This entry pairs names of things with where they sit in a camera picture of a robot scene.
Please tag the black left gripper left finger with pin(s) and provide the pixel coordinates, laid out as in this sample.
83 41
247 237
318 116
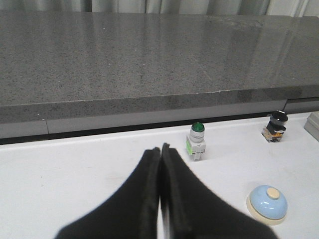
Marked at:
130 213

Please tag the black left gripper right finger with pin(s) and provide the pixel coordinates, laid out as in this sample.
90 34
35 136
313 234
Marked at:
191 211

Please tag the blue and cream desk bell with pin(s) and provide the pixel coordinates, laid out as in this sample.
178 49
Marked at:
267 204

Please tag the grey stone counter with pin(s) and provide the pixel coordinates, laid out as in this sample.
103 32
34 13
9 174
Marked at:
65 74

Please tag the grey pleated curtain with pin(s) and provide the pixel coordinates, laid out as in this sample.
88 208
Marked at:
293 8

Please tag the green pushbutton switch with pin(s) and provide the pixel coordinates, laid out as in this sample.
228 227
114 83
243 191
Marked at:
195 143

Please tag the black selector knob switch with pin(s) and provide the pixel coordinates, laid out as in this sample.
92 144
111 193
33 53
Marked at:
274 130

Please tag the grey on-off switch box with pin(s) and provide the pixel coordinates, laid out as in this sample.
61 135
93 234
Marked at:
312 125

